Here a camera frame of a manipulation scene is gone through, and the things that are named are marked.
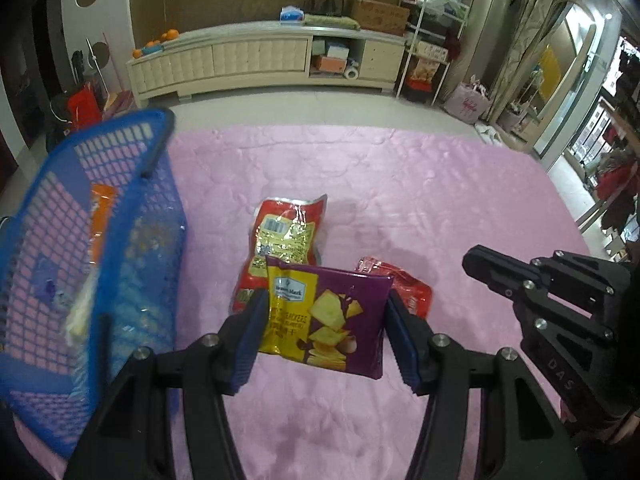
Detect orange snack packet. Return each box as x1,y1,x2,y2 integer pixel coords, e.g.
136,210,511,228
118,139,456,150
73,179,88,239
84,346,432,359
89,184,118,266

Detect pink gift bag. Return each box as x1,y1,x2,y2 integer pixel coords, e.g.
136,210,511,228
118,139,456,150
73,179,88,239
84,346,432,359
445,76,493,123

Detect woven floor basket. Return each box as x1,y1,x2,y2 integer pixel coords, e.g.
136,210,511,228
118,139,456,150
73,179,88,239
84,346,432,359
497,105,531,133

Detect blue striped clear snack bag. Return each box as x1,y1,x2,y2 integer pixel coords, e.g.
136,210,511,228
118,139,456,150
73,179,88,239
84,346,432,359
120,205,186,341

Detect patterned beige curtain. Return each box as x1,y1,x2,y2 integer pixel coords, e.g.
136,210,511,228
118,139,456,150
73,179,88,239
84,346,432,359
492,0,573,121

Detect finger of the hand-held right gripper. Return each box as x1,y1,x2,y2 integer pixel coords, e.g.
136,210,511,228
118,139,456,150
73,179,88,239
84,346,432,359
462,244,618,307
487,280,617,347

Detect hanging dark clothes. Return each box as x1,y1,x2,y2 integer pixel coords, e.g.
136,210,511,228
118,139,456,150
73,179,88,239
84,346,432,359
582,35,640,261

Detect orange printed snack box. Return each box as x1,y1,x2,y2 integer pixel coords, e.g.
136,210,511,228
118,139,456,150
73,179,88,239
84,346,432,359
407,57,443,86

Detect green cushion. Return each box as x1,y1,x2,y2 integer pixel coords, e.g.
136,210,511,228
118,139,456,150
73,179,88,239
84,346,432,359
303,14,362,31

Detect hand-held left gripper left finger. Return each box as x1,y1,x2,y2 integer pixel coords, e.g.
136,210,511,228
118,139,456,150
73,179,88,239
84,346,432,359
62,289,271,480

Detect black bag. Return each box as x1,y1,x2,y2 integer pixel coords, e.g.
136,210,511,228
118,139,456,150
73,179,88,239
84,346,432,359
45,92,76,151

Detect purple yellow chips bag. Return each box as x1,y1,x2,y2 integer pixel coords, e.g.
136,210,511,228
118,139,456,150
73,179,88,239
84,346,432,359
257,255,396,380

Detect cardboard box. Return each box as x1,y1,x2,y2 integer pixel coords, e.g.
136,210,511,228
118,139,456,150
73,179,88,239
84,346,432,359
350,0,411,37

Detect red yellow snack packet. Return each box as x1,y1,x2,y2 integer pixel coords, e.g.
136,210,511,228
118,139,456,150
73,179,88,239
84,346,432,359
231,194,328,316

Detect clear cracker packet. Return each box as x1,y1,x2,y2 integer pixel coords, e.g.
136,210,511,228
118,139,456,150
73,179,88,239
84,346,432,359
62,260,101,346

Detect red bag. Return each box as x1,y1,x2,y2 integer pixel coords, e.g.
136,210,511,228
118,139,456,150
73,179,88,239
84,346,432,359
67,87,103,128

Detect blue plastic basket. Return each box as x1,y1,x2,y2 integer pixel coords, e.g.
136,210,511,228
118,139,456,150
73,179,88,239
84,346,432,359
0,107,188,461

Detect folded white cloths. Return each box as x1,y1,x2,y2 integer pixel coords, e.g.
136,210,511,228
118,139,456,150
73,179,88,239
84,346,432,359
422,0,471,18

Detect cream low cabinet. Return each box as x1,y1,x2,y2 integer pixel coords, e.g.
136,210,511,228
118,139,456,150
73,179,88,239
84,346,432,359
125,20,407,102

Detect white metal rack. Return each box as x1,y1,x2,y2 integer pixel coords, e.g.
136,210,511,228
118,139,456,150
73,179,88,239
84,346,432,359
395,0,471,106

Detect white floor cloth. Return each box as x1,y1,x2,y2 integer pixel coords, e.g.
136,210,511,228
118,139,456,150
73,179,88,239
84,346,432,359
474,124,503,146

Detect white printed box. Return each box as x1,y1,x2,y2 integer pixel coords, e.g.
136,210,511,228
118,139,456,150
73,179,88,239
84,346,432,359
417,42,451,63

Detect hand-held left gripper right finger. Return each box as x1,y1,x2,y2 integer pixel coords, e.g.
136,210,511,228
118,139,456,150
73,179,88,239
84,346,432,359
385,290,586,480

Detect purple snack packet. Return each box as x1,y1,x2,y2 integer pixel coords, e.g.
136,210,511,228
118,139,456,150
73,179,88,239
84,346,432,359
35,255,76,311

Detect pink quilted blanket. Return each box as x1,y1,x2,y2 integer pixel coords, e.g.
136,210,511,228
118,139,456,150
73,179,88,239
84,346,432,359
12,127,601,480

